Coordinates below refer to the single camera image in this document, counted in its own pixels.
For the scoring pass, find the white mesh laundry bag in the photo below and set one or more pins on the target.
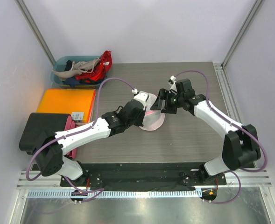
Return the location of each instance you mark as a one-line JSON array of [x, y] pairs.
[[152, 119]]

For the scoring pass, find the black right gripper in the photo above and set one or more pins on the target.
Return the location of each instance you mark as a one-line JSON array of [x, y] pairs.
[[165, 94]]

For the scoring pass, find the white cup bra in basket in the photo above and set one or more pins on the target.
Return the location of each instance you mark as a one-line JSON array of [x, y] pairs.
[[77, 69]]

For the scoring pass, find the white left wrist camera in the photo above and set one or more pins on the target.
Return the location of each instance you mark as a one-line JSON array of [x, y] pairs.
[[141, 97]]

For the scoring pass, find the bright red garment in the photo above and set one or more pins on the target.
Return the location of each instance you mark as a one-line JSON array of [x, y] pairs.
[[97, 71]]

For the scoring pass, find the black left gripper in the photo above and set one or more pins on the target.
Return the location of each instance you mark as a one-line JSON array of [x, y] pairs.
[[139, 122]]

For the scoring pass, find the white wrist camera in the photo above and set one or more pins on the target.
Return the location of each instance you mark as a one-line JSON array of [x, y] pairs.
[[141, 97], [172, 83]]

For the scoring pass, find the teal plastic laundry basket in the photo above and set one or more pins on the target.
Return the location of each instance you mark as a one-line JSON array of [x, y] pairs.
[[61, 64]]

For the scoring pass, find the black case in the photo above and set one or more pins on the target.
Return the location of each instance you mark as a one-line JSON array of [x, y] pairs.
[[43, 125]]

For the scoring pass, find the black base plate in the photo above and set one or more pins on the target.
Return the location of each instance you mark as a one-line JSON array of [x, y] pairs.
[[144, 177]]

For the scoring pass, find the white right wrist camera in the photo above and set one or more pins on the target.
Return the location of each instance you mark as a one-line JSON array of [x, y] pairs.
[[172, 83]]

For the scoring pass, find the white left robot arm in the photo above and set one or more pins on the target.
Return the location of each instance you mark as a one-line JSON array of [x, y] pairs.
[[51, 157]]

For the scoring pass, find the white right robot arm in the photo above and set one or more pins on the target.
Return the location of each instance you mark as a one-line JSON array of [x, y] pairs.
[[240, 146]]

